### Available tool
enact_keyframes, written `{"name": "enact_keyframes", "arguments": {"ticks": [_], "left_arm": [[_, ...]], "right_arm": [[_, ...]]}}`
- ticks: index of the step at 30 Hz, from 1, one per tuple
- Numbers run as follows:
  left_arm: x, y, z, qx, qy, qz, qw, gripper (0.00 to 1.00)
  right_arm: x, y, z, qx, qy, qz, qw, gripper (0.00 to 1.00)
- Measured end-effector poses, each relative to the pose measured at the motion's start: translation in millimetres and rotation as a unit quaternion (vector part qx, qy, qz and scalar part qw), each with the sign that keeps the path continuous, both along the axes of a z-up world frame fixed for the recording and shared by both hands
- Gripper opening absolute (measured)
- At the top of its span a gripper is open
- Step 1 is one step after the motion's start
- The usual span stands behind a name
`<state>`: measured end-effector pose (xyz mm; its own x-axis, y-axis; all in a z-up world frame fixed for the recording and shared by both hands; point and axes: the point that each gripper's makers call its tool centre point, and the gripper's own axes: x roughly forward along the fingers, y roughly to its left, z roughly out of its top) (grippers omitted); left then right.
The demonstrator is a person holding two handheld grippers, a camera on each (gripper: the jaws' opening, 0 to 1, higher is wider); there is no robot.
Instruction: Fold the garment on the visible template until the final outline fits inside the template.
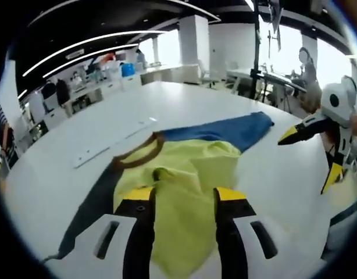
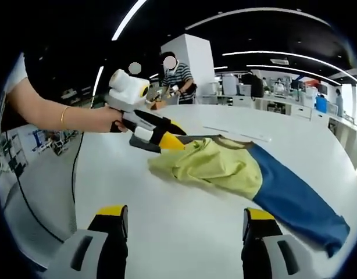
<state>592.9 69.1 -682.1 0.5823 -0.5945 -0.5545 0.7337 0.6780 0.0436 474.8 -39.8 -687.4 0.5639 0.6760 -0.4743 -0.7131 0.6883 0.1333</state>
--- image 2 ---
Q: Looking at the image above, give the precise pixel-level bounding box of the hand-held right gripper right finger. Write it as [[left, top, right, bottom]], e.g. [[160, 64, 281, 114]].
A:
[[241, 207, 316, 279]]

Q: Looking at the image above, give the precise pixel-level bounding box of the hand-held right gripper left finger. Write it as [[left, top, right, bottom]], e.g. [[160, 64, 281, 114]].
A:
[[44, 205, 129, 279]]

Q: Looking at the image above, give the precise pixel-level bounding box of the yellow blue grey garment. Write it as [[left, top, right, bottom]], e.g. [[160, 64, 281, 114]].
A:
[[128, 134, 351, 258]]

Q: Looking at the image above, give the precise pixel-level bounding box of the person's left hand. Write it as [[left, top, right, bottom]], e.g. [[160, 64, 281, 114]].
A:
[[92, 105, 130, 134]]

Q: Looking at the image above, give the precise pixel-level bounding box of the cardboard box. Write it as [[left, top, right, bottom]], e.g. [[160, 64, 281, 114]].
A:
[[148, 98, 166, 111]]

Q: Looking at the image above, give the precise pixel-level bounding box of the white appliance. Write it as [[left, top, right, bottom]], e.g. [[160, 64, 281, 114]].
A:
[[222, 73, 241, 97]]

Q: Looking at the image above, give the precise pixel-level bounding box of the cluttered workbench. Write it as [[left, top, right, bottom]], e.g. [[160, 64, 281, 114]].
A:
[[29, 127, 81, 158]]

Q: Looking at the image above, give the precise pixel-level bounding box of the person's white shirt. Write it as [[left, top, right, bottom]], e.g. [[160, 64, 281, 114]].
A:
[[3, 53, 30, 94]]

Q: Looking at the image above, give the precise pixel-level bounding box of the ceiling light strip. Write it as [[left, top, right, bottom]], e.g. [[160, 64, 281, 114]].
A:
[[246, 64, 342, 86], [221, 51, 354, 85]]

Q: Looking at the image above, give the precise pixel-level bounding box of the gold bracelet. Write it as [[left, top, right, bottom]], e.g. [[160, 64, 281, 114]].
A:
[[60, 106, 72, 124]]

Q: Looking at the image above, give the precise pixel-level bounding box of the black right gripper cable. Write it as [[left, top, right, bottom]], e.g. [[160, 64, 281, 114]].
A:
[[3, 130, 65, 244]]

